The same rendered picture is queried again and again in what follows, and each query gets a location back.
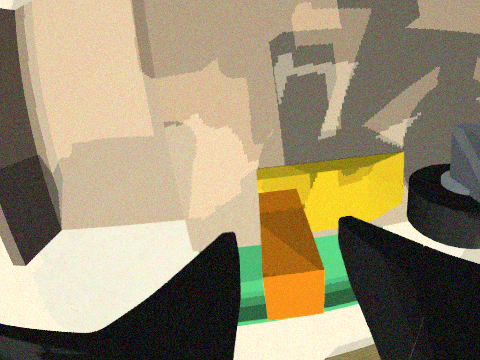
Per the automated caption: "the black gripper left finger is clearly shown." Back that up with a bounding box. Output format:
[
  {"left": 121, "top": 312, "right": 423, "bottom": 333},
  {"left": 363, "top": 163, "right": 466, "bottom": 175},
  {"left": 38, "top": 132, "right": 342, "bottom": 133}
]
[{"left": 0, "top": 232, "right": 240, "bottom": 360}]

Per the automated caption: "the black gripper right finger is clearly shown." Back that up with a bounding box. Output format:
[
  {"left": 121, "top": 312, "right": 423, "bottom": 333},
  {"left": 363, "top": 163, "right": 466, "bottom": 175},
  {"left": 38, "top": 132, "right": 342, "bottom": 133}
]
[{"left": 337, "top": 216, "right": 480, "bottom": 360}]

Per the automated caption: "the green tray floor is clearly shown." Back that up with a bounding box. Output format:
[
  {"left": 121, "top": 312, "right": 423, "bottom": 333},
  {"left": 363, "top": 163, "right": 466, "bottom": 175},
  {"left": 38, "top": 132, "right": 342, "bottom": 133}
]
[{"left": 237, "top": 233, "right": 352, "bottom": 308}]

